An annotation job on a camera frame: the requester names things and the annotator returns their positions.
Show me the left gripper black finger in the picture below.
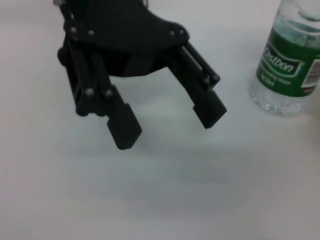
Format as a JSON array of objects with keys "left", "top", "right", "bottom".
[
  {"left": 57, "top": 31, "right": 144, "bottom": 151},
  {"left": 170, "top": 41, "right": 228, "bottom": 130}
]

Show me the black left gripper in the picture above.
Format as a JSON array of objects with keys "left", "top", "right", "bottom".
[{"left": 59, "top": 0, "right": 190, "bottom": 77}]

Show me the clear water bottle green label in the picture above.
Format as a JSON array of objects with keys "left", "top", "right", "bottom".
[{"left": 249, "top": 0, "right": 320, "bottom": 118}]

